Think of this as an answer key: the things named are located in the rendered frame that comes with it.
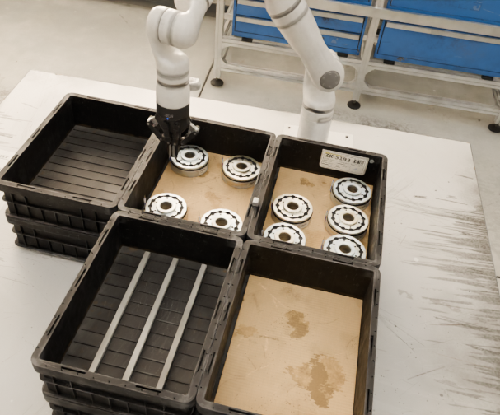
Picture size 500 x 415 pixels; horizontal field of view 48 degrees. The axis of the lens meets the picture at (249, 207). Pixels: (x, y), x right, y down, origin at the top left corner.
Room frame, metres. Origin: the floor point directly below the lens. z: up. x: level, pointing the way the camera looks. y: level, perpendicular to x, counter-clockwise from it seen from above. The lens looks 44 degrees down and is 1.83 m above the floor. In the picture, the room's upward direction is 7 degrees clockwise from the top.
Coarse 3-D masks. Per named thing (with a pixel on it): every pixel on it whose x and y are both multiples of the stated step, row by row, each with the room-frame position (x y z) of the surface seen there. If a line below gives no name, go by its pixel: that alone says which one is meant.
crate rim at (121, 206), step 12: (192, 120) 1.25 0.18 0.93; (204, 120) 1.25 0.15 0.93; (252, 132) 1.23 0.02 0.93; (264, 132) 1.23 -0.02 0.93; (156, 144) 1.12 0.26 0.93; (264, 156) 1.12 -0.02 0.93; (144, 168) 1.03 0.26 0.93; (264, 168) 1.08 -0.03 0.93; (132, 180) 0.98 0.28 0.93; (132, 192) 0.94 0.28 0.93; (120, 204) 0.89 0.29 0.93; (156, 216) 0.87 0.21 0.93; (168, 216) 0.87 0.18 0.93; (204, 228) 0.85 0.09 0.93; (216, 228) 0.86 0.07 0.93
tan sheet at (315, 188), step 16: (288, 176) 1.17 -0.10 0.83; (304, 176) 1.18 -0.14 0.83; (320, 176) 1.19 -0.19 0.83; (288, 192) 1.11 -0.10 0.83; (304, 192) 1.12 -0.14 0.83; (320, 192) 1.13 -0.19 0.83; (320, 208) 1.06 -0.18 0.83; (368, 208) 1.08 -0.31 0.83; (272, 224) 0.98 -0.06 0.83; (320, 224) 1.00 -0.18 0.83; (368, 224) 1.02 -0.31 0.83; (320, 240) 0.95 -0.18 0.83
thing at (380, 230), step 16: (320, 144) 1.20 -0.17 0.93; (272, 160) 1.11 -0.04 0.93; (384, 160) 1.17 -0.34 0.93; (384, 176) 1.10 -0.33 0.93; (384, 192) 1.04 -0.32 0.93; (256, 208) 0.93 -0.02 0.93; (384, 208) 0.98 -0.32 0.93; (272, 240) 0.84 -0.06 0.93; (336, 256) 0.81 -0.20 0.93; (352, 256) 0.82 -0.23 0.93
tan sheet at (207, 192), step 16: (224, 160) 1.21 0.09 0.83; (176, 176) 1.12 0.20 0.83; (208, 176) 1.14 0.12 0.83; (160, 192) 1.05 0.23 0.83; (176, 192) 1.06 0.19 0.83; (192, 192) 1.07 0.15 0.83; (208, 192) 1.08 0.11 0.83; (224, 192) 1.08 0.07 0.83; (240, 192) 1.09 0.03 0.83; (192, 208) 1.01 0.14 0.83; (208, 208) 1.01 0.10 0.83; (224, 208) 1.02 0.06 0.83; (240, 208) 1.03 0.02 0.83
